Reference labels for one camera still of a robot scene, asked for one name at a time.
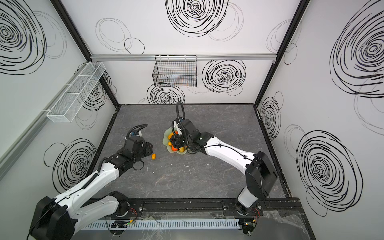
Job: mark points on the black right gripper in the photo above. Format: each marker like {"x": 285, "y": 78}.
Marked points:
{"x": 179, "y": 141}

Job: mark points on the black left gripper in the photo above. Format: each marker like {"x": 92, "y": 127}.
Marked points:
{"x": 133, "y": 142}

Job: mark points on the green wavy fruit bowl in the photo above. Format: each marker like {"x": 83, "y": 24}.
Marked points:
{"x": 166, "y": 143}

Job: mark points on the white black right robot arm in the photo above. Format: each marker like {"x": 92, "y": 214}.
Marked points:
{"x": 258, "y": 169}

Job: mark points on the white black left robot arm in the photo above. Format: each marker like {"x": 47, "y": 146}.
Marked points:
{"x": 61, "y": 217}

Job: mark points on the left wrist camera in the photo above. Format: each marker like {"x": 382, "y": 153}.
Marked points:
{"x": 135, "y": 133}

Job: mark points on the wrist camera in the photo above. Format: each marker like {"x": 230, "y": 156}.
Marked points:
{"x": 135, "y": 133}
{"x": 175, "y": 128}

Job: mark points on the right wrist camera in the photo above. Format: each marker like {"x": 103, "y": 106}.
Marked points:
{"x": 175, "y": 128}

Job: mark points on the black wire wall basket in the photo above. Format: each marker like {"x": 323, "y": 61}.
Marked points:
{"x": 176, "y": 70}

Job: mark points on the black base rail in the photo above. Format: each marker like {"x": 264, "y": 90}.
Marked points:
{"x": 225, "y": 206}

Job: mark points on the white mesh wall shelf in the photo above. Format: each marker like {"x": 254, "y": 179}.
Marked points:
{"x": 77, "y": 94}

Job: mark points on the white slotted cable duct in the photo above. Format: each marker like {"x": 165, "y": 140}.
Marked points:
{"x": 193, "y": 224}

